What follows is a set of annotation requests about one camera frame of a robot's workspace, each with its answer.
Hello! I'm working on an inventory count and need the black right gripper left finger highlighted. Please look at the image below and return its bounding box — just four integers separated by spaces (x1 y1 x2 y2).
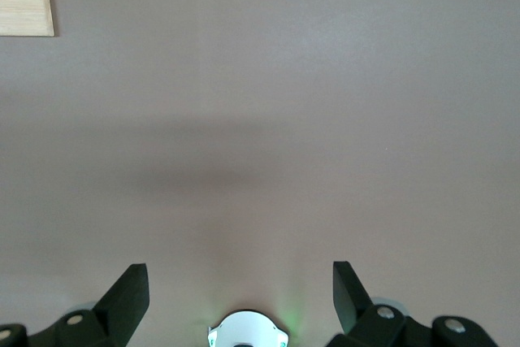
0 263 150 347

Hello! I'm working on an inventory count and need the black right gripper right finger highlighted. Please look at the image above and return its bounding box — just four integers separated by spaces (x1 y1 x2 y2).
327 261 499 347

